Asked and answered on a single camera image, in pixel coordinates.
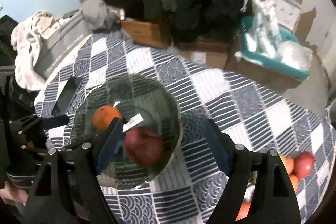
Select person's left hand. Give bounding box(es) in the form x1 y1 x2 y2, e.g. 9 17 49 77
0 181 28 206

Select orange tangerine on table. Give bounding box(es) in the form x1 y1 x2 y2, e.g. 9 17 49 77
289 174 299 192
279 154 294 174

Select orange tangerine in plate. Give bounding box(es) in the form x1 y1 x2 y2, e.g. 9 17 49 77
92 105 123 132

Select red apple on table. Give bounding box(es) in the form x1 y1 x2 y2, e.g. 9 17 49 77
293 151 314 180

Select grey fabric storage bag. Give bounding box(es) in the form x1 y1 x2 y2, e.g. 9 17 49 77
34 11 92 80

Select white beige crumpled cloth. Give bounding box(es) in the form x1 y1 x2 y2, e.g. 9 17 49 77
11 10 55 92

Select white label sticker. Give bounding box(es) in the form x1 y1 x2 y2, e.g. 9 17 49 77
122 113 143 132

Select dark glass scalloped plate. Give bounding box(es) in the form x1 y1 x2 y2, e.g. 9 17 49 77
71 75 182 190

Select blue white patterned tablecloth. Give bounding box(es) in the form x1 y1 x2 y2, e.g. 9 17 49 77
34 29 336 224

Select small red apple in plate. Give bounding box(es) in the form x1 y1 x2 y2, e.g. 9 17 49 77
125 126 165 168

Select grey crumpled garment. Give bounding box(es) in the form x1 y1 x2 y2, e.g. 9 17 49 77
81 0 125 31

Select wooden drawer box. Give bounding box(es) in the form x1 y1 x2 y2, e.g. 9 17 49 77
121 20 171 49

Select brown cardboard box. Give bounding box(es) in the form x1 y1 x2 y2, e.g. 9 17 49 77
225 57 301 94

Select clear plastic bag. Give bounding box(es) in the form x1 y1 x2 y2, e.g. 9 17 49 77
276 40 313 71

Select teal plastic bin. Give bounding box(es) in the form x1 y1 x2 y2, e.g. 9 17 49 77
239 16 310 82

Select white printed plastic bag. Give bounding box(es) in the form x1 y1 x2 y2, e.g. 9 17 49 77
241 0 281 59

